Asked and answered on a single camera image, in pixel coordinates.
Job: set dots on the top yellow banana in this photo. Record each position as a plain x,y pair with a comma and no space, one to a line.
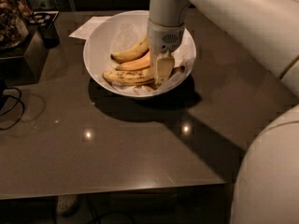
136,51

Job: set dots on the glass jar with snacks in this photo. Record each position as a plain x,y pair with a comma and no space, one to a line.
13,29

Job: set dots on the dark box stand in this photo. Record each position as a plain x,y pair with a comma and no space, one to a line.
24,64

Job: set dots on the spotted yellow banana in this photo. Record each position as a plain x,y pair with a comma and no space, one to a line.
129,78

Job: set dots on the white bowl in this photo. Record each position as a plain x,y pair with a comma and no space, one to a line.
117,33

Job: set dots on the white paper sheet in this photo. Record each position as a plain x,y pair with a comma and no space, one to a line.
86,29

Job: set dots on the dark cup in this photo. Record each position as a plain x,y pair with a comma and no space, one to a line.
50,37

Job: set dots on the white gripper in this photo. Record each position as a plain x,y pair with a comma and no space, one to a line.
163,38

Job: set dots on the middle orange banana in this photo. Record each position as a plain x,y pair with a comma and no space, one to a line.
138,64

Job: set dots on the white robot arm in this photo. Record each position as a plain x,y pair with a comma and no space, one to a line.
267,184

